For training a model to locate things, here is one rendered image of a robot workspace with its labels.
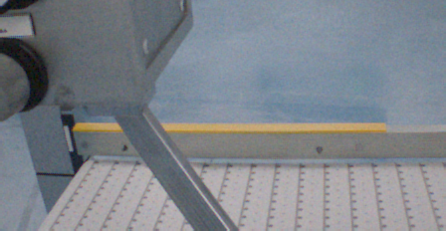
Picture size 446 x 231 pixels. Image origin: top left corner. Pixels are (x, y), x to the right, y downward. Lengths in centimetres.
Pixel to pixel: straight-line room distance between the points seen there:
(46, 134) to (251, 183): 26
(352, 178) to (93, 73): 37
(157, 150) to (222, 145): 31
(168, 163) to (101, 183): 32
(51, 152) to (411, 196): 41
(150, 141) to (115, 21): 8
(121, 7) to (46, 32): 3
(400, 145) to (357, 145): 5
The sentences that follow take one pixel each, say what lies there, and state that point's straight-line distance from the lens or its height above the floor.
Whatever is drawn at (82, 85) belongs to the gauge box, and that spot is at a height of 113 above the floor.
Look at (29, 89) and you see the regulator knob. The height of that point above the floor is 113.
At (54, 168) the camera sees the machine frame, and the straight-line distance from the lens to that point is 68.
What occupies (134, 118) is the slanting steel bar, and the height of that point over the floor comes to 109.
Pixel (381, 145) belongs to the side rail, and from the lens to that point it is 57.
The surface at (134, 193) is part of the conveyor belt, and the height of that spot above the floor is 91.
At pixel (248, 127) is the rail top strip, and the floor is 95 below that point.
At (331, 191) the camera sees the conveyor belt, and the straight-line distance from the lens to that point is 53.
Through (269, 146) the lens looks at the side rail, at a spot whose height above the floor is 93.
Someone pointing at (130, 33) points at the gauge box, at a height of 115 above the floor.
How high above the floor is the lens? 121
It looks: 25 degrees down
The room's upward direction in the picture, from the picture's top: 5 degrees counter-clockwise
